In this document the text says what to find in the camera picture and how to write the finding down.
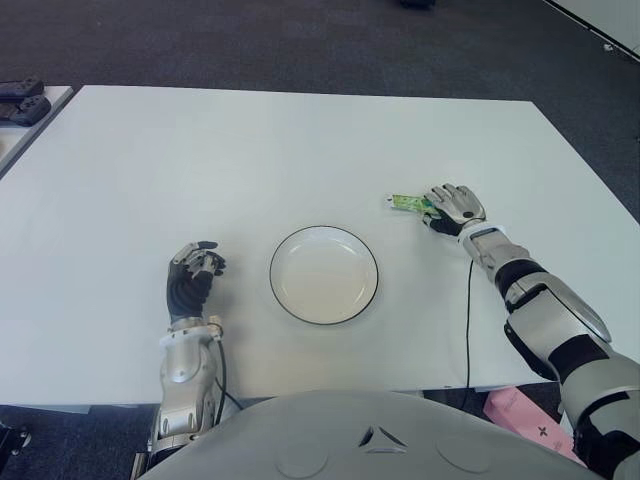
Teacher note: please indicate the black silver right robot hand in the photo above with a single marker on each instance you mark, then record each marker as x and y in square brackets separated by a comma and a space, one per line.
[462, 207]

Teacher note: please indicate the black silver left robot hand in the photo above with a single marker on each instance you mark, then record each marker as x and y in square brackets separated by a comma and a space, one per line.
[187, 295]

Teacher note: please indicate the green snack packet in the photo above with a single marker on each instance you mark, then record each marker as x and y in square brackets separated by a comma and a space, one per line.
[407, 202]

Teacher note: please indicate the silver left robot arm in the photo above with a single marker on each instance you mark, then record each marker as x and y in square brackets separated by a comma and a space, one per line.
[182, 370]

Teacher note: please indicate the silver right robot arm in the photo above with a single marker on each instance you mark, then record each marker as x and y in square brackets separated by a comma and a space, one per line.
[555, 320]

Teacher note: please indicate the white plate with black rim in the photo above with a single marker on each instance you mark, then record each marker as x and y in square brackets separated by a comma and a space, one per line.
[324, 280]

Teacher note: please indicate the grey robot torso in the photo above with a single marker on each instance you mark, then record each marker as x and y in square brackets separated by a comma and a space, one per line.
[350, 440]

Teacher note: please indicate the pink cardboard box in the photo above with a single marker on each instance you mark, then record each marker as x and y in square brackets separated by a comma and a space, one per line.
[525, 420]

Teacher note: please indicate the white side table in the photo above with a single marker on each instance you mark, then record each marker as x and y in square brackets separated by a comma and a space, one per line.
[27, 135]

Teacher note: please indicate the black equipment base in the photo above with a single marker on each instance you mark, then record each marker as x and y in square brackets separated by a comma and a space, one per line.
[12, 439]

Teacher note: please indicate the white background desk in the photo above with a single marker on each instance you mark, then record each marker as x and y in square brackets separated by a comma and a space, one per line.
[605, 17]

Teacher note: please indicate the dark grey game controller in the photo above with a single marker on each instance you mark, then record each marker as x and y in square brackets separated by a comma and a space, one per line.
[20, 87]
[25, 110]

